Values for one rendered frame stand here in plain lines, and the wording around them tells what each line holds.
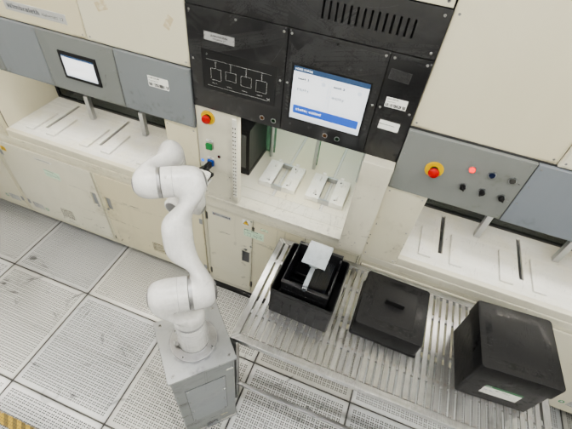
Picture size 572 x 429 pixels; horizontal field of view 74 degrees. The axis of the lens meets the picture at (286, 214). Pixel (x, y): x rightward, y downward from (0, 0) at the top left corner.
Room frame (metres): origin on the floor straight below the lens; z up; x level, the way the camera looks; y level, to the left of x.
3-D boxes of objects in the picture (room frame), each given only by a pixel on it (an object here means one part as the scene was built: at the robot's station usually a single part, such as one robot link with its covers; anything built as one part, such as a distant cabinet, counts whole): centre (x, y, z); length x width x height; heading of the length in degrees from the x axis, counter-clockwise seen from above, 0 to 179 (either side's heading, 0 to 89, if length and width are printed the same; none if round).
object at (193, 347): (0.67, 0.31, 0.85); 0.19 x 0.19 x 0.18
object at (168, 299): (0.66, 0.34, 1.07); 0.19 x 0.12 x 0.24; 108
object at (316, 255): (0.95, -0.14, 0.93); 0.24 x 0.20 x 0.32; 163
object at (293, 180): (1.62, 0.05, 0.89); 0.22 x 0.21 x 0.04; 165
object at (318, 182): (1.55, -0.21, 0.89); 0.22 x 0.21 x 0.04; 165
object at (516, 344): (0.71, -0.93, 0.89); 0.29 x 0.29 x 0.25; 79
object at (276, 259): (0.83, -0.54, 0.38); 1.30 x 0.60 x 0.76; 75
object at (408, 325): (0.90, -0.52, 0.83); 0.29 x 0.29 x 0.13; 74
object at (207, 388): (0.67, 0.31, 0.38); 0.28 x 0.28 x 0.76; 30
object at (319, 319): (0.95, -0.14, 0.85); 0.28 x 0.28 x 0.17; 73
